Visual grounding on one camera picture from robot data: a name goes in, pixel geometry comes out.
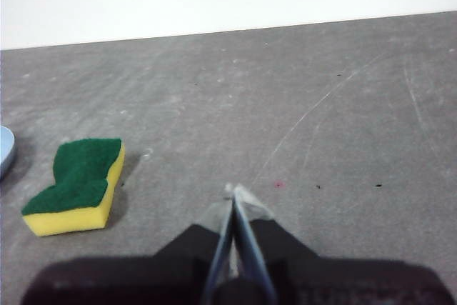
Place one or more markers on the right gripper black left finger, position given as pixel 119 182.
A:
pixel 171 269

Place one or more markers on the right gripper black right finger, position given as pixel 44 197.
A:
pixel 307 280

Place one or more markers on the yellow green scouring sponge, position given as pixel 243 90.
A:
pixel 80 173

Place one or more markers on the light blue round plate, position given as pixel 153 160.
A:
pixel 5 155

